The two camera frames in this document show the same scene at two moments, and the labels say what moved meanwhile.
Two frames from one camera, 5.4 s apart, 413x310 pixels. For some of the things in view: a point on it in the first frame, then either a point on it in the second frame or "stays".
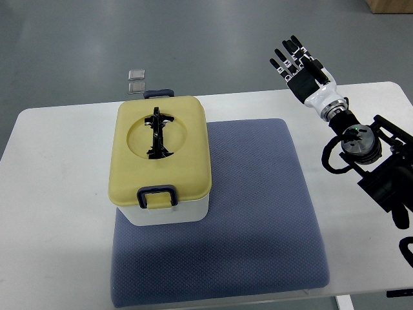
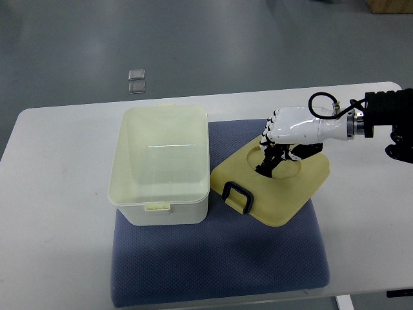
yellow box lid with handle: (136, 181) -> (275, 200)
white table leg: (344, 302) stays
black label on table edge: (400, 292) stays
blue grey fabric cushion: (262, 233) stays
